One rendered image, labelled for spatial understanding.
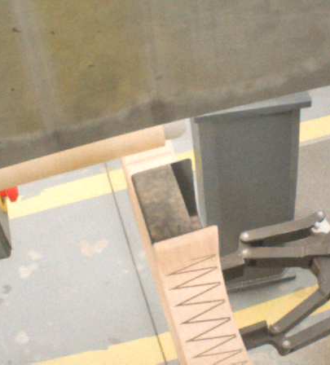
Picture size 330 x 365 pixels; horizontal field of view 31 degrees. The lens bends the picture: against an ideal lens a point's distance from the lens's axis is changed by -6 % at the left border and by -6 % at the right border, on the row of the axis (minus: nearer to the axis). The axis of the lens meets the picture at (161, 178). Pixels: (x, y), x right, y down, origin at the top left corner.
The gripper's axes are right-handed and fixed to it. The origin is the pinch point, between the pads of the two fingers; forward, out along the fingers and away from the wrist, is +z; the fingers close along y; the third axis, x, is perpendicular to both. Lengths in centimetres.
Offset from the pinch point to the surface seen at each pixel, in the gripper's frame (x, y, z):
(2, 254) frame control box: -14.9, 21.8, 23.8
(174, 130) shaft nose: 19.7, 7.3, 1.0
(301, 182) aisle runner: -121, 82, -59
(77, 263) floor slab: -119, 75, 22
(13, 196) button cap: -11.7, 28.5, 20.0
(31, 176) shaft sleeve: 19.6, 6.8, 12.6
